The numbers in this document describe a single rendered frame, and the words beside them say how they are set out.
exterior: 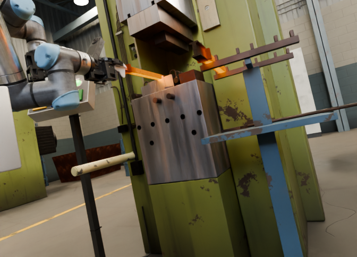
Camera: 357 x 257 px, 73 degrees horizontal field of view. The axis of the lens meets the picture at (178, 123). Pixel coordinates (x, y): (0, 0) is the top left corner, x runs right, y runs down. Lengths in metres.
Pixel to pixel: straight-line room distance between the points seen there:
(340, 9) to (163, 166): 6.62
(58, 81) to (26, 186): 5.06
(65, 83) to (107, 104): 9.15
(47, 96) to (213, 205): 0.79
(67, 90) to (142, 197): 0.99
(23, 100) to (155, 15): 0.80
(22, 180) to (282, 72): 5.13
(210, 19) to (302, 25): 6.01
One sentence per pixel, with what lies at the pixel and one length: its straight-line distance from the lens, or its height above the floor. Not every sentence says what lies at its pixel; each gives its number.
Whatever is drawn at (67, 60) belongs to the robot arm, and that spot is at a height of 0.97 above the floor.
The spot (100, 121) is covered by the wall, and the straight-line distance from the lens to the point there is 10.23.
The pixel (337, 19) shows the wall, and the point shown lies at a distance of 7.28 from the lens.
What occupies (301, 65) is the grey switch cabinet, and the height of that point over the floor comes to 1.70.
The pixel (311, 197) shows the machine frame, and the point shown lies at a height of 0.15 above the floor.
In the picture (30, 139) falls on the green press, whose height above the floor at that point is 1.24.
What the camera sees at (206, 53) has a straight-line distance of 0.79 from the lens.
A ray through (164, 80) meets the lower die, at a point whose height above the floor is 0.97.
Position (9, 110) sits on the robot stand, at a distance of 0.31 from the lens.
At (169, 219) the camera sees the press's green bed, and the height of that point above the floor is 0.29.
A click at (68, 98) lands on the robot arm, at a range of 0.76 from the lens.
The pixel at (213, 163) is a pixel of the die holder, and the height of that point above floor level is 0.53.
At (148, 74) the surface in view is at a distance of 1.16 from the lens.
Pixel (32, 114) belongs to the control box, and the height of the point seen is 0.96.
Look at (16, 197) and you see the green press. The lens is 5.72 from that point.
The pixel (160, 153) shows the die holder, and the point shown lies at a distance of 1.20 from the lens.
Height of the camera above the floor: 0.68
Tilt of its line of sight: 3 degrees up
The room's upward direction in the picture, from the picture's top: 12 degrees counter-clockwise
